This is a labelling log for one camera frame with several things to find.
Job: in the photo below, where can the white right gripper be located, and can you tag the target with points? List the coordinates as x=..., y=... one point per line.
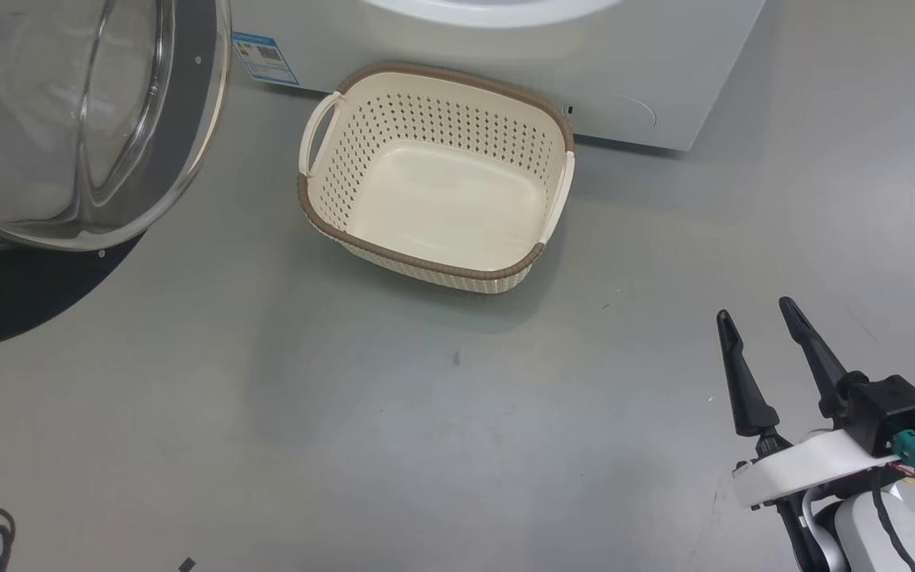
x=807, y=465

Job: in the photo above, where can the black-rimmed glass washing machine door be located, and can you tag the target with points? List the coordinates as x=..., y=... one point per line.
x=187, y=119

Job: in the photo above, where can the white front-load washing machine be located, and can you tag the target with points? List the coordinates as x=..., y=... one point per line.
x=664, y=71

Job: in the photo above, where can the cream perforated laundry basket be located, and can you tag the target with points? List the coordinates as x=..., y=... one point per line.
x=442, y=199

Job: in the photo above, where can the blue energy label sticker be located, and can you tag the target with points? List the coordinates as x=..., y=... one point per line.
x=265, y=57

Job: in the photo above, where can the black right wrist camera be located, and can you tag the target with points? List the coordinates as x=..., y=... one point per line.
x=894, y=409

